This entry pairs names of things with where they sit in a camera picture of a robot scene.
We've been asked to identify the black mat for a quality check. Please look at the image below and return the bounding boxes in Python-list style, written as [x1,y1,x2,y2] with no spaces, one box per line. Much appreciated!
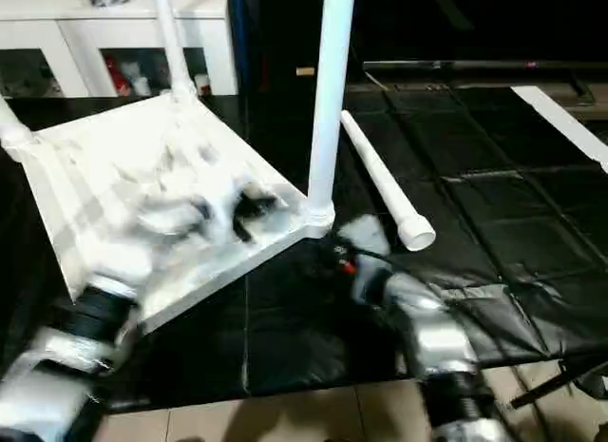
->
[0,85,608,410]

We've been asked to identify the black box gold label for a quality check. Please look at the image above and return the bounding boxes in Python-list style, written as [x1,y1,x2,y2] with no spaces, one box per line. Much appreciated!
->
[227,0,367,106]

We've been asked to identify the white cabinet glass doors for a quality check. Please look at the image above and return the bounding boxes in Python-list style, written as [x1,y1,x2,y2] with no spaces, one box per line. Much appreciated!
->
[0,7,238,99]

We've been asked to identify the black stand leg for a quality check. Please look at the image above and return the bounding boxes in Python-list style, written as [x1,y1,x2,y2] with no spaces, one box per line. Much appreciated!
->
[510,360,608,410]

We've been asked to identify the white flat board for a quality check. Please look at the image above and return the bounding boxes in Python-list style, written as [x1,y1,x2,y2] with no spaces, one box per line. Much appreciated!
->
[510,85,608,175]

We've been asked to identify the grey floor box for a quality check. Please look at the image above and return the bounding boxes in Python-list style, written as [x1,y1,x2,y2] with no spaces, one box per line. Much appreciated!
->
[577,365,608,401]

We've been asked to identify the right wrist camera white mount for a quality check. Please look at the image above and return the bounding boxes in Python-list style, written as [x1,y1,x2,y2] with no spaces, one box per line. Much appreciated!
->
[339,214,393,303]

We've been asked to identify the silver metal rail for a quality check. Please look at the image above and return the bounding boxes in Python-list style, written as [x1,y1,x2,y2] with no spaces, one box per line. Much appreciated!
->
[363,59,608,73]

